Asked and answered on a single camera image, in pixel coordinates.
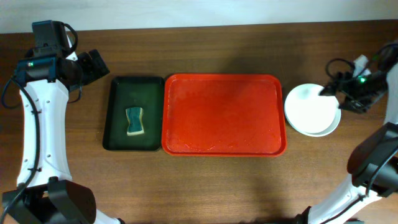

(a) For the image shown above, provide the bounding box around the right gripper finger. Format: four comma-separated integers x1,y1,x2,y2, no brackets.
338,100,369,114
318,83,338,96

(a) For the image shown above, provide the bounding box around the light blue plate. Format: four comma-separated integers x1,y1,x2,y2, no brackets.
284,108,341,138

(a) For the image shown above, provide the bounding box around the white plate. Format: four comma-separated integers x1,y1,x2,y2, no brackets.
284,83,340,134

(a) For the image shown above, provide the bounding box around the green and yellow sponge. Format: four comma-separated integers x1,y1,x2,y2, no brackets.
126,107,144,136

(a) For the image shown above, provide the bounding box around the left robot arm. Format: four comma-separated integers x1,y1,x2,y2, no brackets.
2,21,121,223

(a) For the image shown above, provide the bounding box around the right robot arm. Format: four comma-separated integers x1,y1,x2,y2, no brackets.
292,42,397,223

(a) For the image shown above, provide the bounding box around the black rectangular tray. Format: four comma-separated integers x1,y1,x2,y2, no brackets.
103,77,164,151

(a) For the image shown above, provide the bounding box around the red plastic tray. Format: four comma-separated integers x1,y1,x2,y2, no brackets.
162,73,287,157

